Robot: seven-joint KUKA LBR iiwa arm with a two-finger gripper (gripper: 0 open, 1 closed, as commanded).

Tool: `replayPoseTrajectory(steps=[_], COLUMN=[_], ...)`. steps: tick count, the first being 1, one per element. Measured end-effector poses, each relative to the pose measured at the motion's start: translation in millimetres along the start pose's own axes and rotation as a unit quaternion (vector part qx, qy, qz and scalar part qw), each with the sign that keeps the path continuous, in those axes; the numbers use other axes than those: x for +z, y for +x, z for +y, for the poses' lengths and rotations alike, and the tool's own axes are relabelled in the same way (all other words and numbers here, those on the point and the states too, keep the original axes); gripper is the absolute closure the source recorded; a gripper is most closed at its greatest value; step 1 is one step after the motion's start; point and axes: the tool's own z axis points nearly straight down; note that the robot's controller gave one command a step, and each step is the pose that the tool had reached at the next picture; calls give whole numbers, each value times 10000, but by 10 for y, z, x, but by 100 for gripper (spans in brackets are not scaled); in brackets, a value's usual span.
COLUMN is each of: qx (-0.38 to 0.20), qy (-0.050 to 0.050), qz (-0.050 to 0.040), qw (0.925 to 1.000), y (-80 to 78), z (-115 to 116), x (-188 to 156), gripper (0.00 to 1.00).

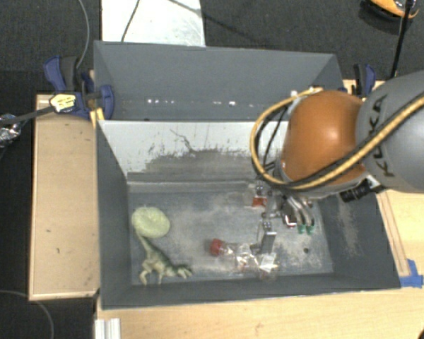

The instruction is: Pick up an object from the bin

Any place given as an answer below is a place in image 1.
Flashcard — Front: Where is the green toy dinosaur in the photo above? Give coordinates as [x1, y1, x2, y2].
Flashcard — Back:
[138, 237, 194, 286]

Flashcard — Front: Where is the clear plastic bottle red cap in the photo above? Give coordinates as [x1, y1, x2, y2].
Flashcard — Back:
[209, 237, 281, 282]

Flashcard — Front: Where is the black cylinder on white bracket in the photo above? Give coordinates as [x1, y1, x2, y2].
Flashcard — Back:
[338, 174, 387, 204]

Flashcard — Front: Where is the grey metal bin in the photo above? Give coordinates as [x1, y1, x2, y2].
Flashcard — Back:
[93, 40, 402, 310]

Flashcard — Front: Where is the pale green round sponge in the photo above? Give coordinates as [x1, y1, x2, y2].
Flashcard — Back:
[131, 206, 172, 239]

